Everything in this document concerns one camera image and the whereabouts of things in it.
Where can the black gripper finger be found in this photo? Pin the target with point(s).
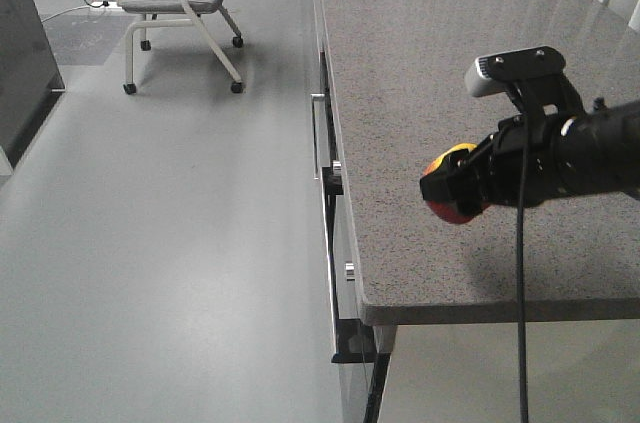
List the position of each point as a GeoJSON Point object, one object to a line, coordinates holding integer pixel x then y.
{"type": "Point", "coordinates": [469, 155]}
{"type": "Point", "coordinates": [468, 184]}

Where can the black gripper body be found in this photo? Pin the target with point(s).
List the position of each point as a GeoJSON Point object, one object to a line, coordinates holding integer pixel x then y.
{"type": "Point", "coordinates": [518, 165]}

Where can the red yellow apple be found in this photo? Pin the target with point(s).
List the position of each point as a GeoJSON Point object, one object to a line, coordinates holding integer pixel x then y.
{"type": "Point", "coordinates": [453, 211]}

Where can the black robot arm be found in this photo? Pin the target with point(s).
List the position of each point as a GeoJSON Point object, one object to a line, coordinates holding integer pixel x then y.
{"type": "Point", "coordinates": [600, 151]}

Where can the white power strip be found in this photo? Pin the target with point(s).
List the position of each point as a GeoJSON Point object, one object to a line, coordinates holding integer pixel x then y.
{"type": "Point", "coordinates": [105, 5]}

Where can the dark grey island cabinet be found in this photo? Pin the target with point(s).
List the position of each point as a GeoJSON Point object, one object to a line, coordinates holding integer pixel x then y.
{"type": "Point", "coordinates": [31, 82]}

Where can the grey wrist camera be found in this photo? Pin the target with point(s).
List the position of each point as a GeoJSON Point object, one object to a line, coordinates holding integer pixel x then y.
{"type": "Point", "coordinates": [533, 78]}

